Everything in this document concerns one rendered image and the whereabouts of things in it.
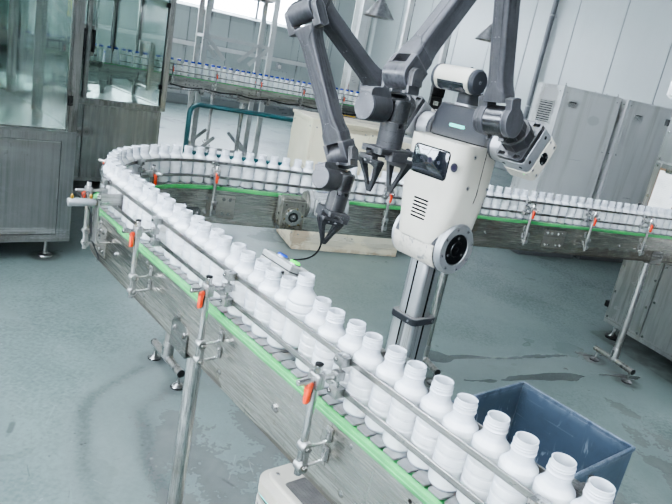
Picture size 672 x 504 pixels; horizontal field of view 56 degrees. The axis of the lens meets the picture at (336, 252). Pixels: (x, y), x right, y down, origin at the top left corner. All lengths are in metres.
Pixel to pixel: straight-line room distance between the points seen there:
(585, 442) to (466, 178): 0.75
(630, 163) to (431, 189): 6.32
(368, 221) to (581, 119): 4.53
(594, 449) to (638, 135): 6.58
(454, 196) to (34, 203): 3.31
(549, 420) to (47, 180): 3.64
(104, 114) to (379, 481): 5.74
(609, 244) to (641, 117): 3.93
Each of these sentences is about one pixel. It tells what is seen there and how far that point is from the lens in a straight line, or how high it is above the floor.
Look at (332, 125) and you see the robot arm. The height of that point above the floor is 1.49.
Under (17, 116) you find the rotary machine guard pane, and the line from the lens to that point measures 4.48.
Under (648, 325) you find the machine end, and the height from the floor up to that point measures 0.27.
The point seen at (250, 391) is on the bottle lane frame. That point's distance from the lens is 1.51.
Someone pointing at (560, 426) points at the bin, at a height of 0.90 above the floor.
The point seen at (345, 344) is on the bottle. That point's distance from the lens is 1.25.
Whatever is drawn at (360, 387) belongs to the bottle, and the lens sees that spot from 1.23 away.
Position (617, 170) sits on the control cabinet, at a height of 1.10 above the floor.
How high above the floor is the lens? 1.64
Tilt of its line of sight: 16 degrees down
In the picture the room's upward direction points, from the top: 11 degrees clockwise
